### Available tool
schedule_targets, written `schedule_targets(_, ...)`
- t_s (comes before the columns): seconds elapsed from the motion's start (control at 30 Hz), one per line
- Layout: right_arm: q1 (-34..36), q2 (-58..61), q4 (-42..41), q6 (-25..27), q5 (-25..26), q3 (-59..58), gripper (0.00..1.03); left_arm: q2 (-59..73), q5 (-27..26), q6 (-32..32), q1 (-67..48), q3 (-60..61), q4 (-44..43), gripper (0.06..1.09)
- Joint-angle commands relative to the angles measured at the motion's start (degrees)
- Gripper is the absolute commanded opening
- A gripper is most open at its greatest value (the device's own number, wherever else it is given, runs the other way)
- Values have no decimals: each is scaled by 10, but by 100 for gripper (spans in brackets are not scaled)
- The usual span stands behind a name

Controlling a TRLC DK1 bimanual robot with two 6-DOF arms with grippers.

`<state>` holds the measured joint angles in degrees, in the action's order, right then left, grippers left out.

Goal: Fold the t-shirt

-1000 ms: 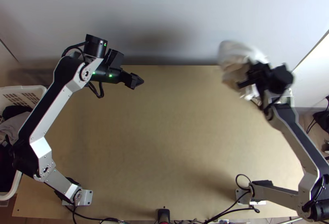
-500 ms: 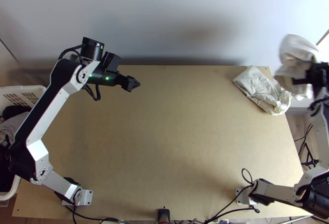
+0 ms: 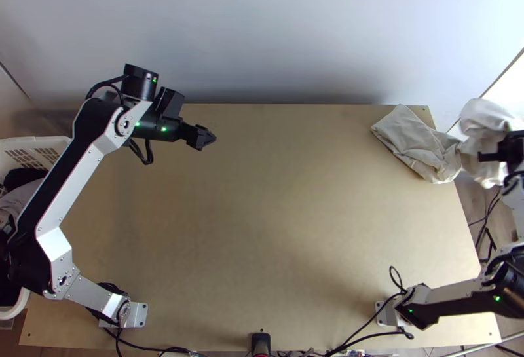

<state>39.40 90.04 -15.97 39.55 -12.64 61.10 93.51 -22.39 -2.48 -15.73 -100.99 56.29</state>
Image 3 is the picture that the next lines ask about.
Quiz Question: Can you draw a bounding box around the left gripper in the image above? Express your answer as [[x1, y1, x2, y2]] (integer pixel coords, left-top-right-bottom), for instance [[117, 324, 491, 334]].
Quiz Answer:
[[175, 120, 217, 153]]

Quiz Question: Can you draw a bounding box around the white t-shirt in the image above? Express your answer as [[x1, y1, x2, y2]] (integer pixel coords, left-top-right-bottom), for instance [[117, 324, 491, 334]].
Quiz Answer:
[[371, 104, 466, 185], [457, 98, 524, 190]]

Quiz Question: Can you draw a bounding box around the folded white t-shirt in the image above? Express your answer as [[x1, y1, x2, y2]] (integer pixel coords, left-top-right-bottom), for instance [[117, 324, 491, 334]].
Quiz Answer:
[[371, 104, 466, 185]]

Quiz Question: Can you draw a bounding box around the white laundry basket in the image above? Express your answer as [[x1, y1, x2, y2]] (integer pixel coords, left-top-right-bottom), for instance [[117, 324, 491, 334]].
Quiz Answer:
[[0, 136, 73, 319]]

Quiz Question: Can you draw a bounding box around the heap of clothes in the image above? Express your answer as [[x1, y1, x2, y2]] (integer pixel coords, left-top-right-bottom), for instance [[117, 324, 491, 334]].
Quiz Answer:
[[0, 167, 49, 305]]

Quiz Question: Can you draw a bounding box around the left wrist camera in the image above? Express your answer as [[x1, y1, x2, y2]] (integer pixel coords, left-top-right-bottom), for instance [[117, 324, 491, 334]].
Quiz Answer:
[[155, 86, 186, 120]]

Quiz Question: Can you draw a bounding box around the black cable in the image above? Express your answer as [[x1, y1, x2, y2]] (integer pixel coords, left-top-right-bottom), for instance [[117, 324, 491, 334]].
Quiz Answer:
[[327, 266, 415, 356], [127, 136, 156, 166]]

